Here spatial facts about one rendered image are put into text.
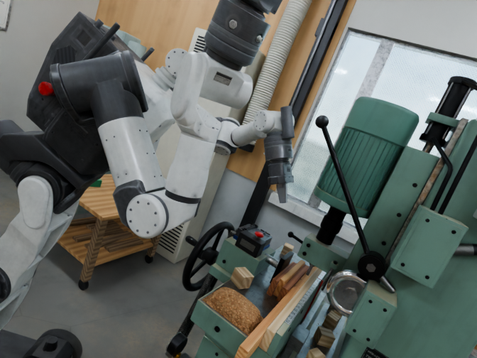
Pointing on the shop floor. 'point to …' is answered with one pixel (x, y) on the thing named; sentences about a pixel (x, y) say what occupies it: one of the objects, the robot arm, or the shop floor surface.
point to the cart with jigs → (102, 232)
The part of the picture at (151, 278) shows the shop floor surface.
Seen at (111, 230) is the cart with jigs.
